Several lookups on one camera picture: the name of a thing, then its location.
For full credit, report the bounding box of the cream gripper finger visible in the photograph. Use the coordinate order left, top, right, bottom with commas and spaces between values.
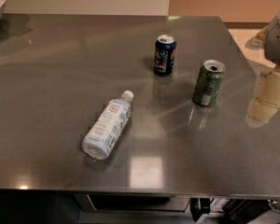
245, 65, 280, 128

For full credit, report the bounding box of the green soda can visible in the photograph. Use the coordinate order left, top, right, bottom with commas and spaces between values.
193, 60, 225, 106

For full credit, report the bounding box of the blue pepsi can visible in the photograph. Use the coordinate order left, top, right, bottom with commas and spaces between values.
154, 35, 176, 76

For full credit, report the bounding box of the clear plastic water bottle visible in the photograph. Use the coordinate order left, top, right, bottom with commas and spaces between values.
82, 91, 133, 160

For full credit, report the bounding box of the dark drawer under counter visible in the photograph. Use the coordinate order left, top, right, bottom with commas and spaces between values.
74, 194, 190, 213

